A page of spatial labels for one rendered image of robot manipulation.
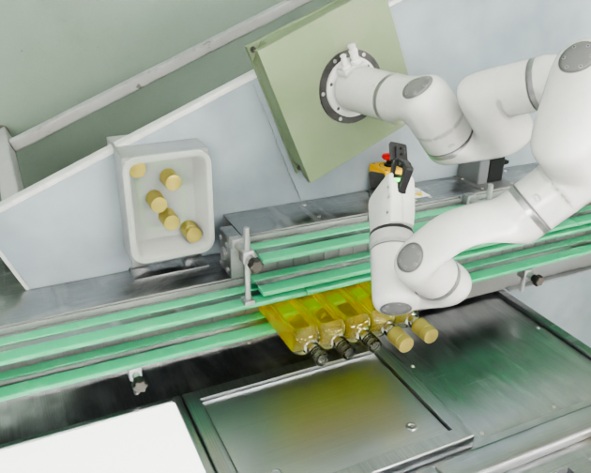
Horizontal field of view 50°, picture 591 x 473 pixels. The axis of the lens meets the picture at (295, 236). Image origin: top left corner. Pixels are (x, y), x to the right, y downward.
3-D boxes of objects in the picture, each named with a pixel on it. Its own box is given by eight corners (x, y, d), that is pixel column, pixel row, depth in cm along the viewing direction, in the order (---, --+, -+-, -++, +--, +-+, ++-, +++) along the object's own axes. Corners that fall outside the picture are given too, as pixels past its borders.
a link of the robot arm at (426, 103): (396, 58, 120) (452, 68, 107) (427, 109, 128) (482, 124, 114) (361, 93, 119) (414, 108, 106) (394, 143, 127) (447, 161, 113)
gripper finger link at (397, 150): (407, 177, 109) (404, 146, 112) (416, 167, 106) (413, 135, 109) (389, 175, 108) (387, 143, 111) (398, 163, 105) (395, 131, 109)
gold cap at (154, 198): (144, 190, 130) (150, 198, 126) (161, 189, 131) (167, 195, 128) (145, 206, 131) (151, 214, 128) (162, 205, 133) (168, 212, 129)
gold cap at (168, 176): (159, 169, 129) (164, 175, 126) (175, 167, 131) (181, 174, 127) (159, 185, 131) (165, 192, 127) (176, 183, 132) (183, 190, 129)
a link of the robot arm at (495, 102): (533, 44, 101) (565, 117, 110) (403, 78, 117) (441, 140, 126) (521, 84, 96) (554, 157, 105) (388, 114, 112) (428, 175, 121)
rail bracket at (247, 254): (229, 288, 134) (250, 317, 124) (226, 215, 127) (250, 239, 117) (242, 285, 136) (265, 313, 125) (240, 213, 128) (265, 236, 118)
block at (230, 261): (218, 266, 139) (228, 281, 134) (216, 227, 135) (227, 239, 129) (233, 263, 141) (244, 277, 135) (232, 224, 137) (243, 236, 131)
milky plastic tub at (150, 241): (124, 249, 135) (132, 266, 128) (113, 146, 125) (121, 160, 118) (203, 235, 141) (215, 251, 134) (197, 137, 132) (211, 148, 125)
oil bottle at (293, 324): (256, 308, 140) (297, 361, 123) (256, 286, 138) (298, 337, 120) (280, 302, 142) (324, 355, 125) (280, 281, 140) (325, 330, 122)
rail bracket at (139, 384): (118, 373, 132) (132, 413, 121) (115, 345, 129) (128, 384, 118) (138, 368, 134) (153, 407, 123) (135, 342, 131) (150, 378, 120)
